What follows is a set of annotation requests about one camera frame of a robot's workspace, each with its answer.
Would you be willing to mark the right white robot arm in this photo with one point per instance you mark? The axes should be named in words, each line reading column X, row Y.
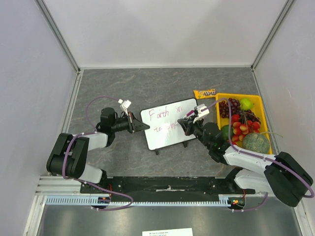
column 280, row 175

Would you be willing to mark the purple grape bunch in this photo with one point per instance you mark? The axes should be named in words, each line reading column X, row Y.
column 224, row 108

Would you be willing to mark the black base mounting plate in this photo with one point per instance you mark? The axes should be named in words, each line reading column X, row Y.
column 174, row 189

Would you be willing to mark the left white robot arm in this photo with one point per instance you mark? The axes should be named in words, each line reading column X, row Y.
column 68, row 157

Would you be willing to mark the green pear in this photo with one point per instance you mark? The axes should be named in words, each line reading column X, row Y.
column 246, row 104

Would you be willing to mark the magenta whiteboard marker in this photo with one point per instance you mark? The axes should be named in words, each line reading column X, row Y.
column 184, row 117

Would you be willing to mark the white paper label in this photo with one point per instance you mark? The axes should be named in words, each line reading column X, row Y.
column 172, row 232

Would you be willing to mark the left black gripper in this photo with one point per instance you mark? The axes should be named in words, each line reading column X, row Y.
column 134, row 125

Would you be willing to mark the green netted melon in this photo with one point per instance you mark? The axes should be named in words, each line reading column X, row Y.
column 256, row 142

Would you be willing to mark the white whiteboard black frame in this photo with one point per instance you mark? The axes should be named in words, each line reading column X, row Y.
column 164, row 130

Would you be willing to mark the yellow plastic fruit tray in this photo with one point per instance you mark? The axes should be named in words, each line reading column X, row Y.
column 257, row 110

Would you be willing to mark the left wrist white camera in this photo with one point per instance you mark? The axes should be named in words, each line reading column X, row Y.
column 124, row 105

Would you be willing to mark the yellow candy packet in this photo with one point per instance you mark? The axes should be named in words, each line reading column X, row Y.
column 205, row 94

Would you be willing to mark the whiteboard metal wire stand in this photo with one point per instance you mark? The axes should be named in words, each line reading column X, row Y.
column 184, row 143

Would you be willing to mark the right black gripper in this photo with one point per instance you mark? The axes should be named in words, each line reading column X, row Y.
column 188, row 128

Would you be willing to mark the red cherries cluster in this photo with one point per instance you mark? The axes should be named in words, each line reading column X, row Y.
column 244, row 124

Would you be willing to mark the green lime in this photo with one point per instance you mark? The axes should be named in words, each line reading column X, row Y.
column 225, row 132

